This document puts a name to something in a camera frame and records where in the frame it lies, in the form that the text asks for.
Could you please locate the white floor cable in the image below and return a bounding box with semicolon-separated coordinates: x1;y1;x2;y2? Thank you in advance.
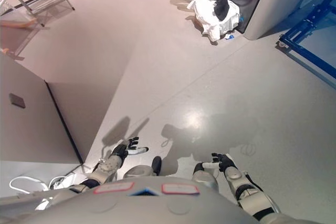
9;173;85;210

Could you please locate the silver robot leg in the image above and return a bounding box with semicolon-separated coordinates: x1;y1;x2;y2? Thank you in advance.
122;155;163;180
192;162;219;192

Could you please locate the black garment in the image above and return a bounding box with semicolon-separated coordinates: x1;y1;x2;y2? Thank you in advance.
212;0;230;22

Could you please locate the dark grey washing machine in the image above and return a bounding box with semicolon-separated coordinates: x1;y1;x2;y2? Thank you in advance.
215;0;320;41

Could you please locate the silver right robot leg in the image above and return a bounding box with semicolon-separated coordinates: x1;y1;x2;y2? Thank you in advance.
192;162;219;192

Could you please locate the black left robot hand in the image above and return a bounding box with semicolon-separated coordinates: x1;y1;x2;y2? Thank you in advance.
118;136;150;158

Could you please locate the metal frame cart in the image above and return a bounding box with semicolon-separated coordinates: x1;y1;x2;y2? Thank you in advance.
275;0;336;90

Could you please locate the dark square wall plate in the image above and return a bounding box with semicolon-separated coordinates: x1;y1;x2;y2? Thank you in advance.
8;92;26;109

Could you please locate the grey robot torso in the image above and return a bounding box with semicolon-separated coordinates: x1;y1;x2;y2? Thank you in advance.
0;177;263;224

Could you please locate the silver left robot leg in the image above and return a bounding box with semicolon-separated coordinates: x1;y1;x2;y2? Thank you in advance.
122;155;163;180

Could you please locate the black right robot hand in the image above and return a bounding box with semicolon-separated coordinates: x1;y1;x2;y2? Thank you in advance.
201;152;236;172

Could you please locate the white laundry basket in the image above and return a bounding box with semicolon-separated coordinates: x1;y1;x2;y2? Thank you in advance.
186;0;241;42

